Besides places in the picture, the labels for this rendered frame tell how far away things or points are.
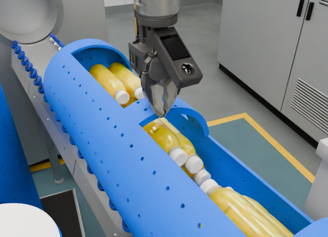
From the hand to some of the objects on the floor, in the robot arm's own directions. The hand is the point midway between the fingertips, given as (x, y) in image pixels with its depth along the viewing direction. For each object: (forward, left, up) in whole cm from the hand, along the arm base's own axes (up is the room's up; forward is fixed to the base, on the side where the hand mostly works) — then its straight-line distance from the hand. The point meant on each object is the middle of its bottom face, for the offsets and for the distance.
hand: (163, 113), depth 65 cm
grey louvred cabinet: (-190, -100, -119) cm, 246 cm away
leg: (+15, -120, -123) cm, 172 cm away
